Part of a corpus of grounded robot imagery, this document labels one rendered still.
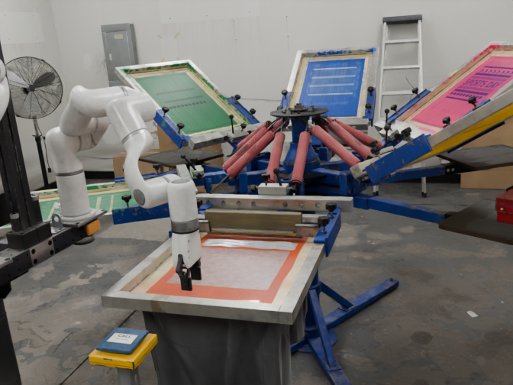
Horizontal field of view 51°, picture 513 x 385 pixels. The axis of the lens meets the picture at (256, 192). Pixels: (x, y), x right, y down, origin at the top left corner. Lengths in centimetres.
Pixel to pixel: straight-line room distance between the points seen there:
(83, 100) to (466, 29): 480
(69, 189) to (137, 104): 47
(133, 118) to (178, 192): 26
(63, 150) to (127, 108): 40
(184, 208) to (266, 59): 488
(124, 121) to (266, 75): 476
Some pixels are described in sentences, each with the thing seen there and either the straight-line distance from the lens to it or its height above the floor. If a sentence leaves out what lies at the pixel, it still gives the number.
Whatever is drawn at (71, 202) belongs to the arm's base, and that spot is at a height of 120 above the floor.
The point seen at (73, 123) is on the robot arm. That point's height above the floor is 147.
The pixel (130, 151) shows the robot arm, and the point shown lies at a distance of 151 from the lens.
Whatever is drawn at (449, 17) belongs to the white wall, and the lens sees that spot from 597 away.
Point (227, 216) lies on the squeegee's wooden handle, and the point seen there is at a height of 104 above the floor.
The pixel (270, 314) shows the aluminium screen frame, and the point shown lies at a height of 98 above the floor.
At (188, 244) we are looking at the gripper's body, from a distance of 146.
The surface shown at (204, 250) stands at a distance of 200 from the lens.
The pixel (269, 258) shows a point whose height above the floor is 96.
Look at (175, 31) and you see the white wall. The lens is 660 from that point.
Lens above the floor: 170
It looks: 16 degrees down
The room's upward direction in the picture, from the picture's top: 4 degrees counter-clockwise
